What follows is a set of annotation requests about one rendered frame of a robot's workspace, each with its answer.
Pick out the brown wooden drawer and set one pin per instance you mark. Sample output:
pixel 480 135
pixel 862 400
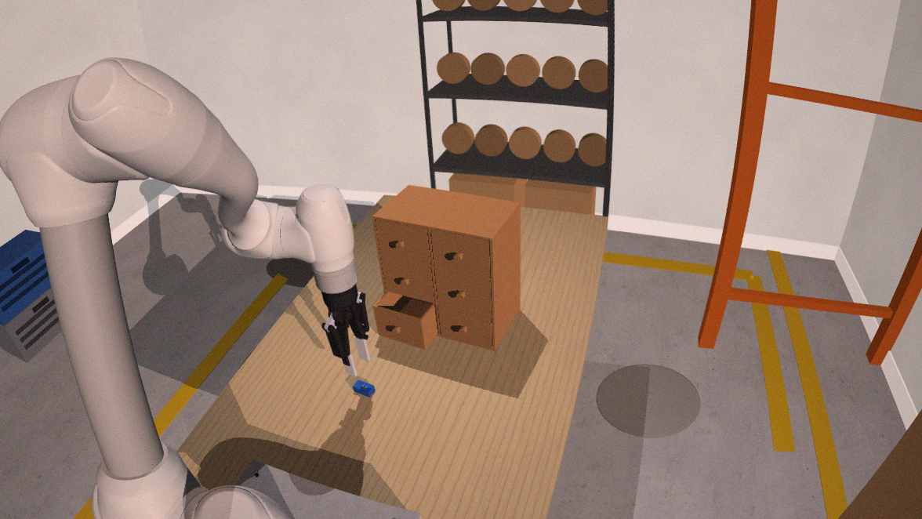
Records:
pixel 392 313
pixel 464 292
pixel 461 253
pixel 393 237
pixel 418 279
pixel 465 326

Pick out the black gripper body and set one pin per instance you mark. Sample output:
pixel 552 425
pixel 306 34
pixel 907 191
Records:
pixel 338 303

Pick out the brown wooden chest of drawers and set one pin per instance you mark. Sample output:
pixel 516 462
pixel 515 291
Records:
pixel 493 219

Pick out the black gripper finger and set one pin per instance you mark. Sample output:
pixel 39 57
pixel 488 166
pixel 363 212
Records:
pixel 360 337
pixel 340 348

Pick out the blue 9v battery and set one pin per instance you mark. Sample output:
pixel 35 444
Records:
pixel 364 388

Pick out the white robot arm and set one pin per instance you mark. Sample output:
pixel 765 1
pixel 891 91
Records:
pixel 128 120

